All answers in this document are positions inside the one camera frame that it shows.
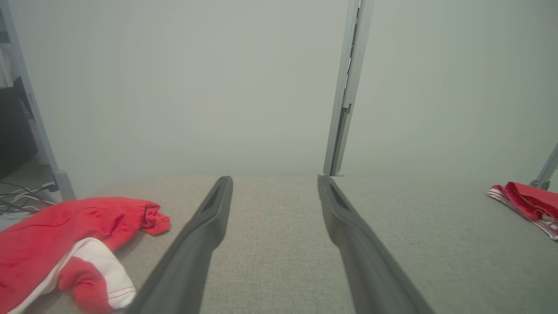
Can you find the red basketball jersey number 23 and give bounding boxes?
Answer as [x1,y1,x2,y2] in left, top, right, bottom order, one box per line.
[487,181,558,241]

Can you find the red shorts with white trim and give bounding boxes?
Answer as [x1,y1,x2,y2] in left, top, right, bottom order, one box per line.
[0,196,170,314]

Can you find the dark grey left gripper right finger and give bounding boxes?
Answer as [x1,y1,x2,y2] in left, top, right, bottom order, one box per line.
[317,174,434,314]

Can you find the black equipment box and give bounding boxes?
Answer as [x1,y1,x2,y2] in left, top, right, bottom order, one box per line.
[0,76,39,180]

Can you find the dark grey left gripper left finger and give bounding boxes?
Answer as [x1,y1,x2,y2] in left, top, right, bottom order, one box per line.
[126,176,234,314]

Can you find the black floor power cable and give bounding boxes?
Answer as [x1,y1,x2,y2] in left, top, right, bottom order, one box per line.
[0,181,59,215]

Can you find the grey aluminium partition post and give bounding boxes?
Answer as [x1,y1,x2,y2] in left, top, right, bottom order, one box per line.
[530,142,558,190]
[323,0,375,177]
[0,0,77,202]

